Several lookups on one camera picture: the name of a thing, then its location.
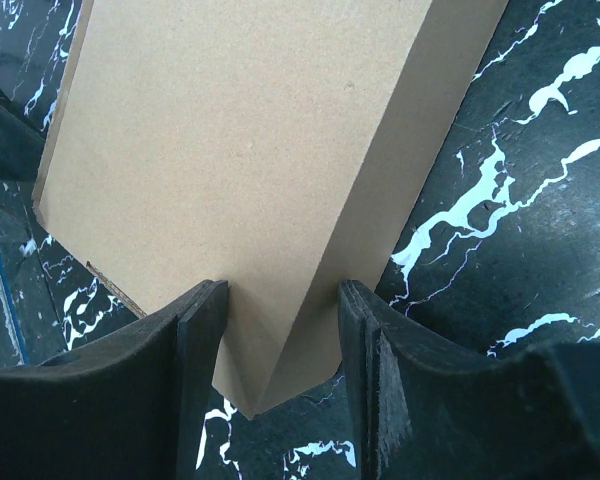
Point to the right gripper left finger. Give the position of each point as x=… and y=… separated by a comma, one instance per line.
x=129, y=405

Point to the large cardboard box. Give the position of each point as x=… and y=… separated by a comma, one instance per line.
x=277, y=145

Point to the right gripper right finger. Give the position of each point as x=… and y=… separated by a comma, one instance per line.
x=423, y=407

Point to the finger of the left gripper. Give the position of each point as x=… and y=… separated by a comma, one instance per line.
x=21, y=144

